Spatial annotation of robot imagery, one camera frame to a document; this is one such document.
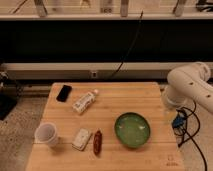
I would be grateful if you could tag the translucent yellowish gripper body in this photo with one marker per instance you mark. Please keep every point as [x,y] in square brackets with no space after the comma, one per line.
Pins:
[169,114]

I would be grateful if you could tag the white plastic bottle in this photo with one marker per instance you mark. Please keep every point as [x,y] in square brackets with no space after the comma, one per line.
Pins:
[81,104]

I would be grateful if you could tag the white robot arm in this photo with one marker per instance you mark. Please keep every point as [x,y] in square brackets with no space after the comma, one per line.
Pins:
[187,82]

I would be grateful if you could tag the blue connector box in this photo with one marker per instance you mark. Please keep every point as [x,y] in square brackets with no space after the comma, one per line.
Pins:
[178,121]

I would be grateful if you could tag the green bowl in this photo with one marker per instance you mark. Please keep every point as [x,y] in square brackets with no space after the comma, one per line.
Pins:
[132,130]

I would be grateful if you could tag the brown sausage toy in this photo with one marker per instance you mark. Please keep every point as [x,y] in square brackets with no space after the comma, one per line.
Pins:
[97,142]

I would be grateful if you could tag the white rectangular box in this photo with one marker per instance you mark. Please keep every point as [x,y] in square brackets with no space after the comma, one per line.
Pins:
[81,139]

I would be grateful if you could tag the black smartphone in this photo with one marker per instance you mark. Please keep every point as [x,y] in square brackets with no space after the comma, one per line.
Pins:
[63,94]

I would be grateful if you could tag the white plastic cup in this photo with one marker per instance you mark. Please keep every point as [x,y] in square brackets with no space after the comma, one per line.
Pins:
[46,133]

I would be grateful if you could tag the black equipment at left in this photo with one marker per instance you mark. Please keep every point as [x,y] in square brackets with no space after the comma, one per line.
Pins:
[7,103]

